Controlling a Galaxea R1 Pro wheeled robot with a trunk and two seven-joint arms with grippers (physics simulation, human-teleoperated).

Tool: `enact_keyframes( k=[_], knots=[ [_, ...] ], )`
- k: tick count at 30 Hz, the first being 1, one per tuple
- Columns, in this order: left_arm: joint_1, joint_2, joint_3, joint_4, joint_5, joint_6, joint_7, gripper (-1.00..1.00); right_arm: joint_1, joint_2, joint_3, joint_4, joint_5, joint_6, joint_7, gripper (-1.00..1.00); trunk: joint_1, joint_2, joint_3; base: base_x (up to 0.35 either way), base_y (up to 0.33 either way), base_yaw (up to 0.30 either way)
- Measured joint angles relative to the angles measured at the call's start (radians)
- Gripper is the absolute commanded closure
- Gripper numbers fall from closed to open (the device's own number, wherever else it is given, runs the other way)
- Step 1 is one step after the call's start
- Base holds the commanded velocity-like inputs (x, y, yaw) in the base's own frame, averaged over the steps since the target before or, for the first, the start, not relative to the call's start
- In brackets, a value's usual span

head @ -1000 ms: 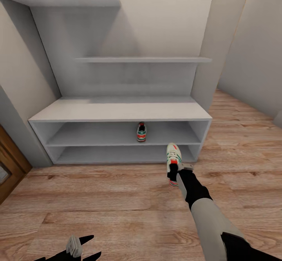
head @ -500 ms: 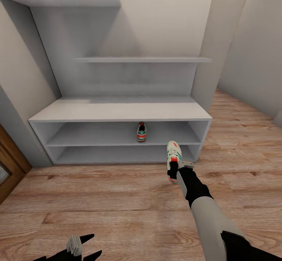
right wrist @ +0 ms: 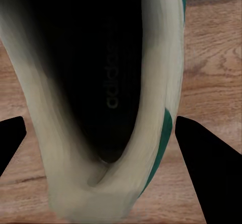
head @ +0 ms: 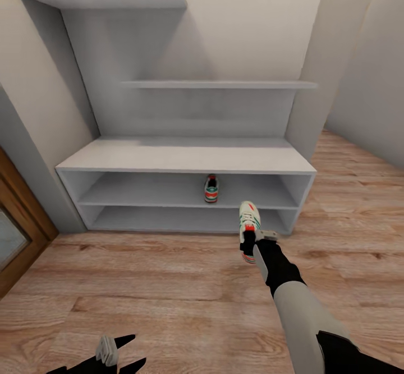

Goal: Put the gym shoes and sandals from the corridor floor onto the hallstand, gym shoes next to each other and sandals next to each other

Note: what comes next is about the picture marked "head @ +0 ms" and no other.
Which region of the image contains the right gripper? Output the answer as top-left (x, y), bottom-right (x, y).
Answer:
top-left (240, 241), bottom-right (256, 256)

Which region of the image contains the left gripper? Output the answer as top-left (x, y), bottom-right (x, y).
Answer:
top-left (81, 334), bottom-right (146, 374)

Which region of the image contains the gym shoe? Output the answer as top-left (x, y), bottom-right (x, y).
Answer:
top-left (240, 201), bottom-right (261, 263)
top-left (204, 174), bottom-right (219, 203)

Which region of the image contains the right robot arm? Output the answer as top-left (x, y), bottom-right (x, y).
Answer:
top-left (240, 230), bottom-right (404, 374)

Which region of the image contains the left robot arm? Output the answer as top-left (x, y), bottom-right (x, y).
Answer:
top-left (45, 334), bottom-right (146, 374)

